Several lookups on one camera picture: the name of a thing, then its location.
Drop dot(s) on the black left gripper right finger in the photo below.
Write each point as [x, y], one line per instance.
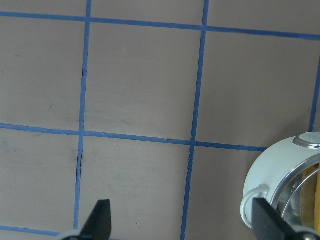
[267, 224]

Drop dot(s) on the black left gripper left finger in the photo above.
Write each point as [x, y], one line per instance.
[98, 225]

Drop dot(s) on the yellow corn cob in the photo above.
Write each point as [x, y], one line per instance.
[310, 198]

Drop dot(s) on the white cooking pot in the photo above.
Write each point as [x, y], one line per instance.
[277, 176]

